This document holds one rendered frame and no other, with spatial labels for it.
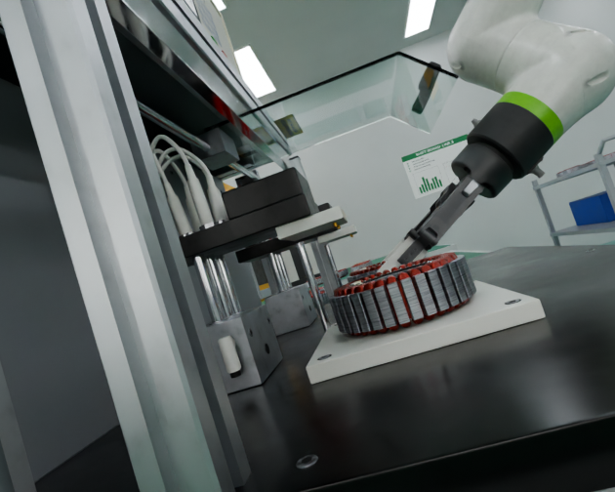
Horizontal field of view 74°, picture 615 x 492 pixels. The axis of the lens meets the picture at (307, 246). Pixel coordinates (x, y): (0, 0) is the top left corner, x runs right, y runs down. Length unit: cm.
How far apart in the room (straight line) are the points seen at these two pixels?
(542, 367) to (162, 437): 16
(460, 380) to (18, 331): 28
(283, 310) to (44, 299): 30
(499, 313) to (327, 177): 554
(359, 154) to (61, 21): 566
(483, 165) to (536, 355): 38
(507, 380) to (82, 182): 19
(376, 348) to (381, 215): 542
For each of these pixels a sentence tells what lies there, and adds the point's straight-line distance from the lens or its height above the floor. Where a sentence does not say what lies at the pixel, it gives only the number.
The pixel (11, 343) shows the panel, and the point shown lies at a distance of 34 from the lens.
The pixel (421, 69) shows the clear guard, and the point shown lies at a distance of 58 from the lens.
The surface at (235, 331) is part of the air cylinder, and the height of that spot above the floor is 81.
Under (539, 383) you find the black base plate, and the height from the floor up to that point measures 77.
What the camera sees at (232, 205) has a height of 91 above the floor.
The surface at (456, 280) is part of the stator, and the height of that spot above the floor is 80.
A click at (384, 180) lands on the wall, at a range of 574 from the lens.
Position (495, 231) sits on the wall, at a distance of 588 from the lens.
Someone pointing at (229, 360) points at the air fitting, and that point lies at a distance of 32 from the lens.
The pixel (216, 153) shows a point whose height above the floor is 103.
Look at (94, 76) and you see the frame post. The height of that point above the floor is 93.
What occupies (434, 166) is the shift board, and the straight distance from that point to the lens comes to 582.
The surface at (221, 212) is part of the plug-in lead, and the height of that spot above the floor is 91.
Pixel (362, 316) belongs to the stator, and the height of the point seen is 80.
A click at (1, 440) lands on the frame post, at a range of 24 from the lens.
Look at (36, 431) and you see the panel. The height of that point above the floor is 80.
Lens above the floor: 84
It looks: 3 degrees up
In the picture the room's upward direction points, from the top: 18 degrees counter-clockwise
